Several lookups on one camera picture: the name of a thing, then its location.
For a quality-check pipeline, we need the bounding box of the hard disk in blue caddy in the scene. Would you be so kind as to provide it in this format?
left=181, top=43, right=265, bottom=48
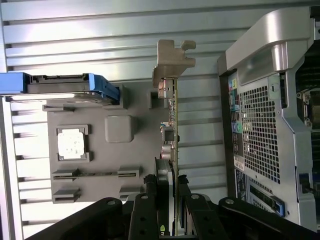
left=0, top=71, right=121, bottom=106

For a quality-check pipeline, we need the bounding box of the grey parts rack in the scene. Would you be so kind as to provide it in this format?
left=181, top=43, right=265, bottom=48
left=42, top=81, right=180, bottom=205

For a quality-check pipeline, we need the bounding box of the black PC case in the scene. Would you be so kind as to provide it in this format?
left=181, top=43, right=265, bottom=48
left=216, top=5, right=320, bottom=235

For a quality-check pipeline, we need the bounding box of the silver CPU chip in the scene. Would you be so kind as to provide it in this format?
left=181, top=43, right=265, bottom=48
left=56, top=128, right=86, bottom=161

